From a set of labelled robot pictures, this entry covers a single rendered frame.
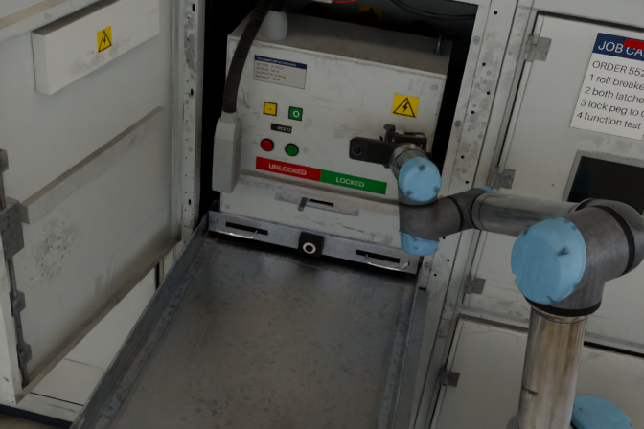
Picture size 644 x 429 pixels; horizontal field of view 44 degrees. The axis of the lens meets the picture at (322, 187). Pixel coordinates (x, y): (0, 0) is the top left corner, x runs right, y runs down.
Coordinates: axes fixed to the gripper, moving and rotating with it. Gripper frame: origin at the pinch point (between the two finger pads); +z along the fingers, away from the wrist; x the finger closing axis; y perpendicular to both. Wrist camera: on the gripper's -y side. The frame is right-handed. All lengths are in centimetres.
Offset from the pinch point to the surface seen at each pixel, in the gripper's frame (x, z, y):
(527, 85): 16.7, -16.8, 25.4
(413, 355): -44.4, -19.4, 9.3
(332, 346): -44.0, -17.4, -8.6
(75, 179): -7, -24, -62
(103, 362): -81, 35, -67
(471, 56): 20.9, -12.2, 14.4
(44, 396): -100, 46, -86
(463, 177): -6.6, -6.6, 18.2
